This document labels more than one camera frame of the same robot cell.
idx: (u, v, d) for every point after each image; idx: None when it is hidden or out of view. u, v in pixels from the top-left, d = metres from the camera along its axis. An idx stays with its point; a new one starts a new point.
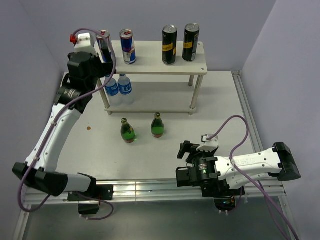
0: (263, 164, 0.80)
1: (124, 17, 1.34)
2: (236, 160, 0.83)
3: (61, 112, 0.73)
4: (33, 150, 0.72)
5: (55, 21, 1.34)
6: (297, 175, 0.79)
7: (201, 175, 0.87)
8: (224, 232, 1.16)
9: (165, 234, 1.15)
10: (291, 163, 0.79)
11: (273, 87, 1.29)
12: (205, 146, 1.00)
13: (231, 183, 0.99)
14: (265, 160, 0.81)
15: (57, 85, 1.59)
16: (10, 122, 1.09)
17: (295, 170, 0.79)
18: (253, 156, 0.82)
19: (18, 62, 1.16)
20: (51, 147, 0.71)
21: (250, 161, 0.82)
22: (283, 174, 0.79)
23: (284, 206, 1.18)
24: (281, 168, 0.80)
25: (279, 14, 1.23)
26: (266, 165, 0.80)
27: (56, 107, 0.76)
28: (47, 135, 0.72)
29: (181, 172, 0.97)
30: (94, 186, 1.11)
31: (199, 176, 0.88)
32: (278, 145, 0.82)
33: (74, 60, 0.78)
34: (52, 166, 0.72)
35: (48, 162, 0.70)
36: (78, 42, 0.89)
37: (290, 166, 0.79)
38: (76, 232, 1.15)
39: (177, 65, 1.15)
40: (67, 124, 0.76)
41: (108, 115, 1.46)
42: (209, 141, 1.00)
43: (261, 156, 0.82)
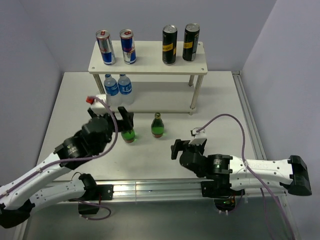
0: (275, 172, 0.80)
1: (124, 17, 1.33)
2: (250, 163, 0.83)
3: (49, 165, 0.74)
4: (11, 182, 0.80)
5: (55, 21, 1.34)
6: (308, 190, 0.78)
7: (217, 168, 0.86)
8: (224, 232, 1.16)
9: (165, 234, 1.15)
10: (303, 177, 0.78)
11: (273, 87, 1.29)
12: (195, 138, 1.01)
13: (233, 182, 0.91)
14: (277, 168, 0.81)
15: (56, 85, 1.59)
16: (10, 122, 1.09)
17: (307, 185, 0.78)
18: (268, 163, 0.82)
19: (17, 62, 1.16)
20: (23, 189, 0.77)
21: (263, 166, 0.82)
22: (293, 186, 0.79)
23: (284, 205, 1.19)
24: (292, 179, 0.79)
25: (279, 14, 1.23)
26: (278, 173, 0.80)
27: (52, 155, 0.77)
28: (27, 178, 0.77)
29: (197, 155, 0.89)
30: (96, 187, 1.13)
31: (214, 168, 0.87)
32: (294, 158, 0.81)
33: (92, 125, 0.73)
34: (15, 205, 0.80)
35: (10, 203, 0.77)
36: (94, 103, 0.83)
37: (302, 179, 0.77)
38: (76, 232, 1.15)
39: (177, 65, 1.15)
40: (51, 176, 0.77)
41: None
42: (198, 133, 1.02)
43: (275, 165, 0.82)
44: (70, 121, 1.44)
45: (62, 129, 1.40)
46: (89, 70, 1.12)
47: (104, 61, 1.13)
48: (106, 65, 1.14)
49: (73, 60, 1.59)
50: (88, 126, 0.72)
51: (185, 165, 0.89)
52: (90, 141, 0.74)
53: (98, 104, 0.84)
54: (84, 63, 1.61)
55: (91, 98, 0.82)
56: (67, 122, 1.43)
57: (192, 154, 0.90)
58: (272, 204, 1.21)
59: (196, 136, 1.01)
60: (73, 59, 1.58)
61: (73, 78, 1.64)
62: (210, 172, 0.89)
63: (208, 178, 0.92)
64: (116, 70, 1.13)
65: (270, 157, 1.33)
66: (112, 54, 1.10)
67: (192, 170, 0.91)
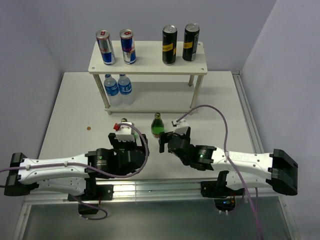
0: (254, 165, 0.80)
1: (124, 17, 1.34)
2: (231, 154, 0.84)
3: (77, 165, 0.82)
4: (36, 160, 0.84)
5: (55, 21, 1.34)
6: (286, 184, 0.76)
7: (200, 157, 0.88)
8: (224, 232, 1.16)
9: (165, 234, 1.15)
10: (282, 172, 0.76)
11: (273, 87, 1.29)
12: (177, 128, 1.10)
13: (229, 180, 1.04)
14: (257, 161, 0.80)
15: (56, 85, 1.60)
16: (10, 122, 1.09)
17: (286, 180, 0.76)
18: (249, 155, 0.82)
19: (17, 61, 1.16)
20: (43, 173, 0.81)
21: (243, 158, 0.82)
22: (271, 180, 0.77)
23: (284, 205, 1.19)
24: (270, 172, 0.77)
25: (279, 15, 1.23)
26: (257, 166, 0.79)
27: (82, 156, 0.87)
28: (52, 164, 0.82)
29: (186, 142, 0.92)
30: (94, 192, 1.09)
31: (198, 157, 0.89)
32: (275, 151, 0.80)
33: (135, 154, 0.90)
34: (25, 182, 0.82)
35: (25, 178, 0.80)
36: (120, 130, 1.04)
37: (280, 173, 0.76)
38: (76, 232, 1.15)
39: (177, 65, 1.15)
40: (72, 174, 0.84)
41: (108, 115, 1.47)
42: (180, 123, 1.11)
43: (255, 157, 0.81)
44: (70, 121, 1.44)
45: (62, 129, 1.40)
46: (89, 69, 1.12)
47: (104, 61, 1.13)
48: (106, 65, 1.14)
49: (73, 60, 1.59)
50: (131, 154, 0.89)
51: (172, 149, 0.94)
52: (123, 164, 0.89)
53: (124, 131, 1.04)
54: (84, 63, 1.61)
55: (117, 126, 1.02)
56: (67, 122, 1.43)
57: (181, 140, 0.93)
58: (272, 204, 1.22)
59: (178, 126, 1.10)
60: (73, 59, 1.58)
61: (73, 78, 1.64)
62: (194, 160, 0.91)
63: (192, 165, 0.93)
64: (116, 70, 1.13)
65: None
66: (112, 54, 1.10)
67: (179, 155, 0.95)
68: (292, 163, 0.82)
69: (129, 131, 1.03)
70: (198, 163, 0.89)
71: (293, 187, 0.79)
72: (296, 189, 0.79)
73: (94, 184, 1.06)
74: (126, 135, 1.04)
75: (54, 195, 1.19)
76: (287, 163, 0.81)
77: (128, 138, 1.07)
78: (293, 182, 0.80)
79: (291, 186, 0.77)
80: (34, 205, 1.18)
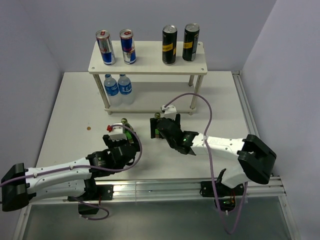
0: (226, 147, 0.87)
1: (124, 17, 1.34)
2: (209, 139, 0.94)
3: (82, 166, 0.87)
4: (41, 167, 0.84)
5: (54, 21, 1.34)
6: (252, 166, 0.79)
7: (185, 141, 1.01)
8: (224, 232, 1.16)
9: (165, 234, 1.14)
10: (250, 154, 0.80)
11: (273, 87, 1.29)
12: (166, 113, 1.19)
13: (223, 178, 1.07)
14: (230, 144, 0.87)
15: (56, 85, 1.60)
16: (10, 122, 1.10)
17: (253, 162, 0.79)
18: (224, 140, 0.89)
19: (17, 61, 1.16)
20: (51, 178, 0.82)
21: (218, 142, 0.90)
22: (239, 162, 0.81)
23: (284, 205, 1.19)
24: (238, 154, 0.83)
25: (280, 14, 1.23)
26: (229, 149, 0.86)
27: (81, 159, 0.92)
28: (59, 169, 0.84)
29: (173, 126, 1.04)
30: (95, 190, 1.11)
31: (183, 141, 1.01)
32: (248, 136, 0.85)
33: (124, 147, 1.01)
34: (31, 190, 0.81)
35: (33, 186, 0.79)
36: (113, 130, 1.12)
37: (247, 155, 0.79)
38: (76, 232, 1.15)
39: (177, 65, 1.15)
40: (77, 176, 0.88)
41: (108, 115, 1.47)
42: (168, 109, 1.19)
43: (229, 141, 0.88)
44: (70, 121, 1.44)
45: (62, 129, 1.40)
46: (89, 70, 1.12)
47: (104, 61, 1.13)
48: (106, 65, 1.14)
49: (73, 60, 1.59)
50: (122, 148, 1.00)
51: (160, 129, 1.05)
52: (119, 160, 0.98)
53: (116, 130, 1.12)
54: (84, 63, 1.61)
55: (110, 127, 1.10)
56: (67, 122, 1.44)
57: (169, 123, 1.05)
58: (272, 204, 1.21)
59: (166, 112, 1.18)
60: (73, 59, 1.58)
61: (73, 78, 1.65)
62: (178, 142, 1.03)
63: (176, 147, 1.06)
64: (116, 69, 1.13)
65: None
66: (112, 54, 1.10)
67: (165, 136, 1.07)
68: (267, 151, 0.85)
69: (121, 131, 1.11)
70: (181, 146, 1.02)
71: (262, 171, 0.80)
72: (265, 175, 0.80)
73: (94, 183, 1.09)
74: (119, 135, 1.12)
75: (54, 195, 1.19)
76: (261, 150, 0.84)
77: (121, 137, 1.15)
78: (265, 169, 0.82)
79: (259, 169, 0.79)
80: (34, 205, 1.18)
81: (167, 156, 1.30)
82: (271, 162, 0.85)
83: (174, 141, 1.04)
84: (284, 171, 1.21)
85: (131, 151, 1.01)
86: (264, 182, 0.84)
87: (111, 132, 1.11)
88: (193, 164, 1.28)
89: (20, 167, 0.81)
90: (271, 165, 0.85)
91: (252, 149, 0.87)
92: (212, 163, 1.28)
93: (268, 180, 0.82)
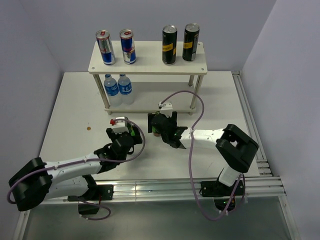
0: (208, 137, 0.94)
1: (124, 17, 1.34)
2: (195, 132, 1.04)
3: (95, 159, 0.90)
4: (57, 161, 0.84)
5: (54, 21, 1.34)
6: (230, 153, 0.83)
7: (176, 135, 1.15)
8: (225, 232, 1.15)
9: (165, 234, 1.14)
10: (227, 141, 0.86)
11: (273, 87, 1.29)
12: (161, 110, 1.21)
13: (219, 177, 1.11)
14: (211, 134, 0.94)
15: (56, 85, 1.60)
16: (10, 122, 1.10)
17: (229, 148, 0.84)
18: (207, 131, 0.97)
19: (17, 62, 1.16)
20: (69, 170, 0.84)
21: (202, 133, 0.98)
22: (218, 149, 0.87)
23: (284, 205, 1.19)
24: (216, 142, 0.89)
25: (280, 14, 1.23)
26: (210, 138, 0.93)
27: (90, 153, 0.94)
28: (75, 161, 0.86)
29: (166, 122, 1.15)
30: (96, 186, 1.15)
31: (174, 135, 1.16)
32: (227, 126, 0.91)
33: (121, 138, 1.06)
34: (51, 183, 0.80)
35: (55, 178, 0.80)
36: (115, 123, 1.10)
37: (224, 142, 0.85)
38: (76, 233, 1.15)
39: (177, 65, 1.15)
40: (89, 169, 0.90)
41: (108, 115, 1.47)
42: (164, 106, 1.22)
43: (211, 132, 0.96)
44: (70, 121, 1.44)
45: (62, 129, 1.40)
46: (89, 70, 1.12)
47: (104, 61, 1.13)
48: (106, 65, 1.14)
49: (73, 60, 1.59)
50: (119, 140, 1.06)
51: (153, 124, 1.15)
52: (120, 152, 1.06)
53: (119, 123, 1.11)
54: (84, 63, 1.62)
55: (114, 120, 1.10)
56: (67, 122, 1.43)
57: (163, 118, 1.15)
58: (272, 204, 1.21)
59: (162, 109, 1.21)
60: (73, 59, 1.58)
61: (73, 78, 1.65)
62: (170, 137, 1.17)
63: (167, 141, 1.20)
64: (116, 70, 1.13)
65: (270, 157, 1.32)
66: (112, 54, 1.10)
67: (158, 131, 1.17)
68: (247, 140, 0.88)
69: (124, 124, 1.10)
70: (172, 139, 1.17)
71: (240, 158, 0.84)
72: (243, 162, 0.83)
73: (93, 181, 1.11)
74: (123, 128, 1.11)
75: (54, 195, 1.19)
76: (240, 139, 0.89)
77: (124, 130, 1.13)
78: (246, 158, 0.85)
79: (235, 155, 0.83)
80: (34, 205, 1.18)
81: (167, 156, 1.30)
82: (252, 152, 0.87)
83: (167, 136, 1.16)
84: (284, 171, 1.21)
85: (129, 142, 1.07)
86: (244, 170, 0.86)
87: (114, 126, 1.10)
88: (193, 164, 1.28)
89: (36, 161, 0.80)
90: (252, 154, 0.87)
91: (234, 138, 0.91)
92: (212, 163, 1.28)
93: (248, 167, 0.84)
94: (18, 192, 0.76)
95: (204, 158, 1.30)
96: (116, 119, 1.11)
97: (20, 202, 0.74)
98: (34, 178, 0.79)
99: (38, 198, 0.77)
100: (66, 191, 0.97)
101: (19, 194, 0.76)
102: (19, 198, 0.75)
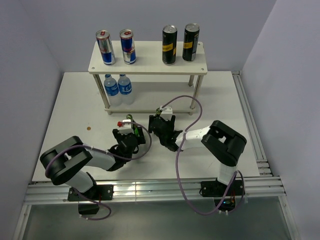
0: (197, 135, 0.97)
1: (124, 17, 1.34)
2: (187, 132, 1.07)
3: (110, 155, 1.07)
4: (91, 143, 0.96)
5: (54, 21, 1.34)
6: (217, 148, 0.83)
7: (173, 138, 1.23)
8: (224, 232, 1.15)
9: (166, 234, 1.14)
10: (212, 136, 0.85)
11: (273, 87, 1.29)
12: (162, 113, 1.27)
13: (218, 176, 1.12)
14: (200, 132, 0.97)
15: (56, 85, 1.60)
16: (10, 122, 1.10)
17: (214, 143, 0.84)
18: (196, 130, 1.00)
19: (17, 62, 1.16)
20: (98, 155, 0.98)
21: (193, 132, 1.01)
22: (205, 146, 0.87)
23: (284, 205, 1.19)
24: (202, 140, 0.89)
25: (279, 15, 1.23)
26: (198, 136, 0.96)
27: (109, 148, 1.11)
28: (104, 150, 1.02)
29: (164, 125, 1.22)
30: (96, 186, 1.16)
31: (172, 138, 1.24)
32: (213, 122, 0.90)
33: (126, 139, 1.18)
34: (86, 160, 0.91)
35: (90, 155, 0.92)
36: (123, 125, 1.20)
37: (209, 137, 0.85)
38: (76, 233, 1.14)
39: (177, 65, 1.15)
40: (105, 161, 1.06)
41: (108, 115, 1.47)
42: (165, 110, 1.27)
43: (199, 130, 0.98)
44: (71, 121, 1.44)
45: (63, 129, 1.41)
46: (89, 70, 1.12)
47: (104, 61, 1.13)
48: (106, 65, 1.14)
49: (73, 60, 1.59)
50: (124, 141, 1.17)
51: (152, 127, 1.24)
52: (126, 152, 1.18)
53: (126, 125, 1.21)
54: (84, 63, 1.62)
55: (121, 122, 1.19)
56: (67, 122, 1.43)
57: (161, 122, 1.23)
58: (273, 204, 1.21)
59: (163, 112, 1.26)
60: (73, 59, 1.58)
61: (73, 78, 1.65)
62: (168, 140, 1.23)
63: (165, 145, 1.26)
64: (116, 70, 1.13)
65: (271, 157, 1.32)
66: (112, 54, 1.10)
67: (157, 134, 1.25)
68: (233, 134, 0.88)
69: (130, 125, 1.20)
70: (171, 143, 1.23)
71: (226, 151, 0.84)
72: (229, 155, 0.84)
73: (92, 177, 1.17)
74: (129, 130, 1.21)
75: (55, 195, 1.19)
76: (226, 134, 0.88)
77: (130, 132, 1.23)
78: (236, 151, 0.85)
79: (221, 150, 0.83)
80: (34, 205, 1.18)
81: (167, 156, 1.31)
82: (240, 145, 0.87)
83: (165, 139, 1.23)
84: (284, 171, 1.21)
85: (134, 142, 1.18)
86: (232, 163, 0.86)
87: (121, 127, 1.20)
88: (193, 163, 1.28)
89: (73, 139, 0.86)
90: (239, 147, 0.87)
91: (222, 134, 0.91)
92: (212, 163, 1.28)
93: (235, 160, 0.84)
94: (53, 166, 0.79)
95: (204, 158, 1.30)
96: (123, 121, 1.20)
97: (56, 175, 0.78)
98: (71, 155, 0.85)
99: (73, 173, 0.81)
100: (77, 181, 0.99)
101: (55, 167, 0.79)
102: (55, 171, 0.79)
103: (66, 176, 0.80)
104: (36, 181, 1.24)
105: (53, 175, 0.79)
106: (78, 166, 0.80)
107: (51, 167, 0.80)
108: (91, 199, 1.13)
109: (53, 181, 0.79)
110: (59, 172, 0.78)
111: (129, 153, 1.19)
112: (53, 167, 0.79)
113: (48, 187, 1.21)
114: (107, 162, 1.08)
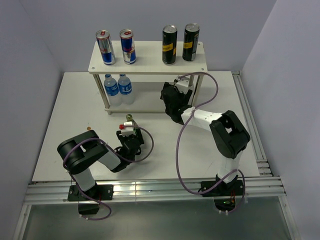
0: (205, 118, 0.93)
1: (124, 18, 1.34)
2: (196, 111, 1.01)
3: (115, 156, 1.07)
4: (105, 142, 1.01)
5: (54, 21, 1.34)
6: (220, 136, 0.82)
7: (179, 110, 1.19)
8: (225, 232, 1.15)
9: (166, 234, 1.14)
10: (221, 124, 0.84)
11: (273, 86, 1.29)
12: (177, 83, 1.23)
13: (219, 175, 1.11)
14: (210, 116, 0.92)
15: (56, 85, 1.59)
16: (11, 121, 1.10)
17: (220, 131, 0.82)
18: (207, 112, 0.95)
19: (17, 61, 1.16)
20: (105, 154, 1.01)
21: (203, 112, 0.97)
22: (211, 129, 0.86)
23: (284, 206, 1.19)
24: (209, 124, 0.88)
25: (280, 16, 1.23)
26: (207, 119, 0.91)
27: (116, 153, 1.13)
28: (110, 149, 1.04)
29: (174, 95, 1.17)
30: (96, 186, 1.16)
31: (178, 111, 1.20)
32: (227, 111, 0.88)
33: (129, 142, 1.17)
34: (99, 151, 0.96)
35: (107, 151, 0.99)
36: (124, 128, 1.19)
37: (218, 123, 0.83)
38: (76, 233, 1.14)
39: (177, 65, 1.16)
40: (110, 161, 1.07)
41: (108, 115, 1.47)
42: (181, 80, 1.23)
43: (210, 113, 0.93)
44: (71, 121, 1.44)
45: (63, 129, 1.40)
46: (89, 69, 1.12)
47: (104, 61, 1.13)
48: (106, 65, 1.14)
49: (73, 60, 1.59)
50: (127, 143, 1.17)
51: (163, 94, 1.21)
52: (127, 154, 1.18)
53: (128, 128, 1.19)
54: (84, 63, 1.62)
55: (123, 125, 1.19)
56: (66, 122, 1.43)
57: (172, 92, 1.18)
58: (273, 204, 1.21)
59: (179, 82, 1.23)
60: (73, 59, 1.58)
61: (73, 78, 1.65)
62: (174, 111, 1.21)
63: (170, 114, 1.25)
64: (115, 70, 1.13)
65: (270, 157, 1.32)
66: (112, 54, 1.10)
67: (165, 101, 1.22)
68: (241, 129, 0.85)
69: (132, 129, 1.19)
70: (176, 114, 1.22)
71: (228, 142, 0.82)
72: (230, 147, 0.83)
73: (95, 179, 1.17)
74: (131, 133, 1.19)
75: (55, 195, 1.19)
76: (235, 127, 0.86)
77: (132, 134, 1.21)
78: (239, 146, 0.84)
79: (224, 139, 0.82)
80: (34, 205, 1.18)
81: (168, 155, 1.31)
82: (243, 141, 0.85)
83: (171, 109, 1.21)
84: (284, 171, 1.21)
85: (136, 144, 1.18)
86: (231, 155, 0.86)
87: (122, 130, 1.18)
88: (194, 162, 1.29)
89: (90, 132, 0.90)
90: (243, 144, 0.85)
91: (230, 125, 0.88)
92: (212, 163, 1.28)
93: (234, 153, 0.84)
94: (70, 156, 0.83)
95: (205, 157, 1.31)
96: (125, 124, 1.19)
97: (74, 164, 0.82)
98: (88, 147, 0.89)
99: (88, 164, 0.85)
100: (81, 178, 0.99)
101: (73, 156, 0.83)
102: (73, 160, 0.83)
103: (81, 166, 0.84)
104: (36, 181, 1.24)
105: (71, 163, 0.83)
106: (95, 157, 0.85)
107: (69, 156, 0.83)
108: (92, 197, 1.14)
109: (68, 169, 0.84)
110: (77, 161, 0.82)
111: (132, 154, 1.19)
112: (70, 157, 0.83)
113: (48, 187, 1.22)
114: (112, 161, 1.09)
